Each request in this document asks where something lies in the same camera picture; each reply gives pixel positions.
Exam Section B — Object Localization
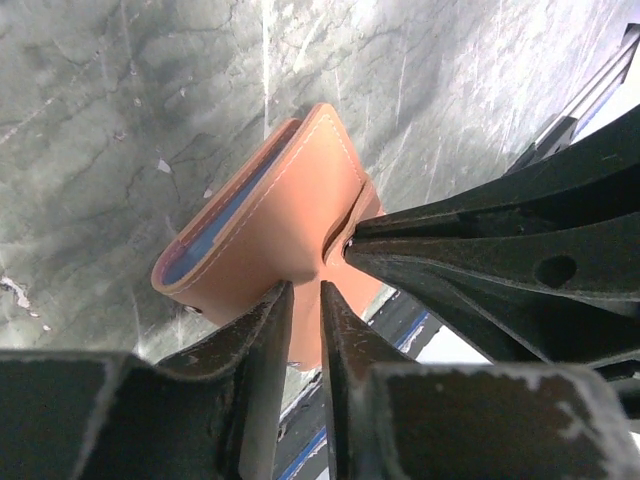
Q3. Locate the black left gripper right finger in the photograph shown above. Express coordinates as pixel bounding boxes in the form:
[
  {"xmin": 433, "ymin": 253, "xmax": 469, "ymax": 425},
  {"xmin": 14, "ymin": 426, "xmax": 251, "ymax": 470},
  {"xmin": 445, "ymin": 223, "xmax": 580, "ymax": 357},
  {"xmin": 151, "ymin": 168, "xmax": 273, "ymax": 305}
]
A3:
[{"xmin": 319, "ymin": 279, "xmax": 636, "ymax": 480}]

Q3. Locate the aluminium right side rail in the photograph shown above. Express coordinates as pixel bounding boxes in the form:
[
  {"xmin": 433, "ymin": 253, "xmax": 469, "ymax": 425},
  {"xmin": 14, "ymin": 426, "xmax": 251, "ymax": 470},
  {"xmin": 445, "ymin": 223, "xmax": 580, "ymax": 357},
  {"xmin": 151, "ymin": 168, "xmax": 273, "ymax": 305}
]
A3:
[{"xmin": 505, "ymin": 23, "xmax": 639, "ymax": 176}]

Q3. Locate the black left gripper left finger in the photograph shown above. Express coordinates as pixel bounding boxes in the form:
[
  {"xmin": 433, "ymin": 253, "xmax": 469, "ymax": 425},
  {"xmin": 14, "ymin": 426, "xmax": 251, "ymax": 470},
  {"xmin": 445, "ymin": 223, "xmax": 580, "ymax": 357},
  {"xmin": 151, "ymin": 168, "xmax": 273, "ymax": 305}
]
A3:
[{"xmin": 1, "ymin": 282, "xmax": 294, "ymax": 479}]

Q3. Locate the pink leather card holder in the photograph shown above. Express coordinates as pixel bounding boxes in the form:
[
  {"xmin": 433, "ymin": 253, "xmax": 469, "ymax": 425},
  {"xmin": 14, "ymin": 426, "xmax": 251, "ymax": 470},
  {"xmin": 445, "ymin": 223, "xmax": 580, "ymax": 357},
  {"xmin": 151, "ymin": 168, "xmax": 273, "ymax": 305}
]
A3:
[{"xmin": 151, "ymin": 103, "xmax": 383, "ymax": 371}]

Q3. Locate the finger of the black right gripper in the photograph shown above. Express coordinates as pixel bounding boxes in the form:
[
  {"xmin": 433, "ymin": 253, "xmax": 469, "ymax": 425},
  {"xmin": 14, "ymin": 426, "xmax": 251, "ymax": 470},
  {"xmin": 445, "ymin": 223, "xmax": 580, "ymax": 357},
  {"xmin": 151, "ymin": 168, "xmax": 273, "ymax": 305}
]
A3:
[
  {"xmin": 346, "ymin": 213, "xmax": 639, "ymax": 365},
  {"xmin": 354, "ymin": 108, "xmax": 639, "ymax": 240}
]

